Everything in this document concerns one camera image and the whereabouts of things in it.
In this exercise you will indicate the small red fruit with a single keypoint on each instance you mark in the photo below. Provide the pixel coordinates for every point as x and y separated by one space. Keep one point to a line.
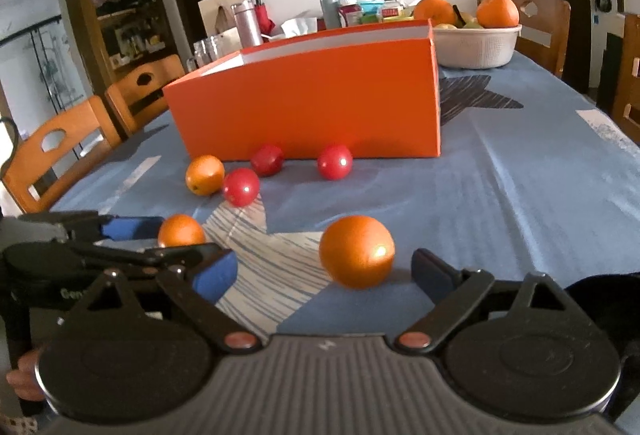
241 187
267 160
335 162

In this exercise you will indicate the yellow apple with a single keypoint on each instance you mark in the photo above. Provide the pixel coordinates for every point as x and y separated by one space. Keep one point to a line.
445 26

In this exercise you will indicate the red lidded jar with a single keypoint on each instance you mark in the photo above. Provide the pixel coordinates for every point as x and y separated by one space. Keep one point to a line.
349 12

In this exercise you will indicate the stack of black boxes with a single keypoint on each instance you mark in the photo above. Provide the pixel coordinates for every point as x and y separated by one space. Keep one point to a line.
610 70

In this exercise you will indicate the large orange with navel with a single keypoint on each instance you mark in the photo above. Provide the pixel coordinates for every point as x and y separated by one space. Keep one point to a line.
434 10

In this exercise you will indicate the grey tall bottle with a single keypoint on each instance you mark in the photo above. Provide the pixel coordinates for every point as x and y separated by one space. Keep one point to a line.
329 10

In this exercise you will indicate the orange cardboard box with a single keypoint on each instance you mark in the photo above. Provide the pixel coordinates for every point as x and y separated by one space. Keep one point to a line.
310 105

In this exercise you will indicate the blue printed tablecloth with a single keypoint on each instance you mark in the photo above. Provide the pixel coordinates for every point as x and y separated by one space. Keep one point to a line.
500 190

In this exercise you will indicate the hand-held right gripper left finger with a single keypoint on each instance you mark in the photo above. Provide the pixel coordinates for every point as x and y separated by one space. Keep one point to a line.
215 275

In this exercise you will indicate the person's left hand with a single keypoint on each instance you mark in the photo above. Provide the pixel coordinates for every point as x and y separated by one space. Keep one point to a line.
30 372

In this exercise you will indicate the red folded umbrella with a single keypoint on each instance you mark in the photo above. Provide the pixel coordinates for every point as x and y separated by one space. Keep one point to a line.
262 12

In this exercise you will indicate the green pear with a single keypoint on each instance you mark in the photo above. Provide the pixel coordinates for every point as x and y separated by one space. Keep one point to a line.
471 22

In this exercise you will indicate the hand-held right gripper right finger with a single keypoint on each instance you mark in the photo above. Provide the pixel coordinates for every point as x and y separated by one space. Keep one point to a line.
430 272

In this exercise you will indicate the steel thermos bottle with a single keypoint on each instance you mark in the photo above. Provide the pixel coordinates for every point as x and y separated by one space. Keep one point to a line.
247 25

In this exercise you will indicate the teal plastic container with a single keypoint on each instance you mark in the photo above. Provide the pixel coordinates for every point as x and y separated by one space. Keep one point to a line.
370 6

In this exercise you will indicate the small orange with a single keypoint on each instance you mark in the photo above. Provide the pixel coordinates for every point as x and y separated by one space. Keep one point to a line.
180 231
205 175

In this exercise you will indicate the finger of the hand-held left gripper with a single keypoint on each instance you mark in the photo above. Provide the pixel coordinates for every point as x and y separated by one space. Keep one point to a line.
165 256
130 227

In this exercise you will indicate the medium orange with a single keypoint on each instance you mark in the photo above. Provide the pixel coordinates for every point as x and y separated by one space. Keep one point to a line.
356 251

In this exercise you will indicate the white plastic basket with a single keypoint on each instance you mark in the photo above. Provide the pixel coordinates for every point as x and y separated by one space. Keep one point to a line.
475 47

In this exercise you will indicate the brown paper bag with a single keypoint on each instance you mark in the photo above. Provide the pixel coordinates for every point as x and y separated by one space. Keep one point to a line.
220 10

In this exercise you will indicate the clear glass jar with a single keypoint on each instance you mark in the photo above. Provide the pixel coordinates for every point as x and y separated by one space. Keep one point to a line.
215 50

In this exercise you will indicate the large round orange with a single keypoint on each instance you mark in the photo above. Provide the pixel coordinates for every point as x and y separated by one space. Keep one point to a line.
497 11

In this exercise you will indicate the teal tissue box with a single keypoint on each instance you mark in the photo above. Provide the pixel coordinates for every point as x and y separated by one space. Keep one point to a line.
300 27

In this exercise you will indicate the dark wooden display cabinet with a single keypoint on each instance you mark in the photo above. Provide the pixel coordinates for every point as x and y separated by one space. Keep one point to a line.
120 5

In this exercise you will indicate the wooden chair with heart cutout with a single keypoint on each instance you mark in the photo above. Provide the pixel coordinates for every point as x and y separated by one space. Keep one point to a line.
630 80
145 97
545 30
75 150

